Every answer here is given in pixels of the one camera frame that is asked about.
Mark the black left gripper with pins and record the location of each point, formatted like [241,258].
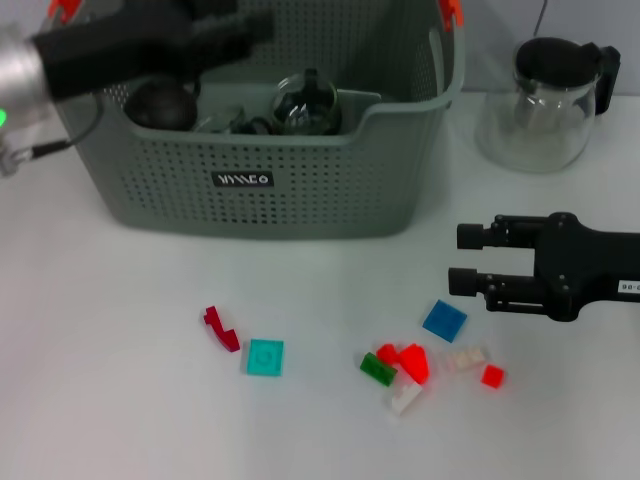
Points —
[125,45]

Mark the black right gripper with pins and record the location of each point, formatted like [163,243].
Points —
[575,265]

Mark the glass teacup black sleeve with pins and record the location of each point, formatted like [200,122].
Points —
[255,126]
[220,120]
[305,107]

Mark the grey perforated storage bin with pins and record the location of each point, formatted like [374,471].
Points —
[250,210]

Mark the blue square brick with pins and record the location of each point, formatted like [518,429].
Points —
[444,321]

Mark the white plastic brick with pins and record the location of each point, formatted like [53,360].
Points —
[465,360]
[402,400]

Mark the dark clay teapot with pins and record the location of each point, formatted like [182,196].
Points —
[160,107]

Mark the red slope brick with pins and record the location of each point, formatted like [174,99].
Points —
[414,362]

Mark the small red square brick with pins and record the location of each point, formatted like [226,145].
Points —
[492,376]

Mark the small red stepped brick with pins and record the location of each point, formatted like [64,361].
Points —
[386,352]

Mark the dark green plastic brick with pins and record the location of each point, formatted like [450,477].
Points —
[377,370]

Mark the glass pitcher black lid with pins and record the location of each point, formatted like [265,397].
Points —
[535,115]

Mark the teal square brick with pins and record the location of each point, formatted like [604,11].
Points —
[265,357]

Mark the dark red curved brick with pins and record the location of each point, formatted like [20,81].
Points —
[225,337]

